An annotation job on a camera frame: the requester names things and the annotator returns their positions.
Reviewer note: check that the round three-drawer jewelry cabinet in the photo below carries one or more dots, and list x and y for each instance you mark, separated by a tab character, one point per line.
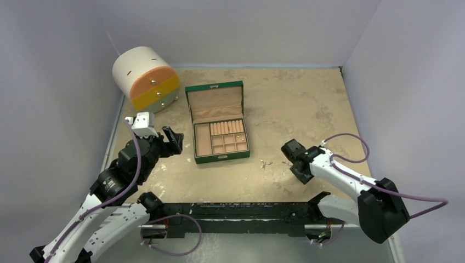
146	80

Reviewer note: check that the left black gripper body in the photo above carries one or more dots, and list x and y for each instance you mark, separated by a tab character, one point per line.
158	146

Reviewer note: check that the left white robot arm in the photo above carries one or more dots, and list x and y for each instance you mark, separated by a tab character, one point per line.
102	218

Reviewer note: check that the green jewelry box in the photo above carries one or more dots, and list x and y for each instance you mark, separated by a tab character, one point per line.
216	102

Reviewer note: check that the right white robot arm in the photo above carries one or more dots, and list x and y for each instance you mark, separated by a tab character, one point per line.
373	205

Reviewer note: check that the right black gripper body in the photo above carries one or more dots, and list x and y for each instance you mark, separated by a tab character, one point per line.
300	172

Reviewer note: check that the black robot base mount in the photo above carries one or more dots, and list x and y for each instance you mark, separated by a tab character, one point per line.
175	220

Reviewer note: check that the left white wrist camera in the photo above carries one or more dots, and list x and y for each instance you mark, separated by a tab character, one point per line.
143	124

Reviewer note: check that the green removable jewelry tray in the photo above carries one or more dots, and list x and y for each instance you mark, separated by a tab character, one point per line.
219	139

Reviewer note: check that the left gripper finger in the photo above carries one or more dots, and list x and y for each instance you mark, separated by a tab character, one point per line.
166	151
175	141

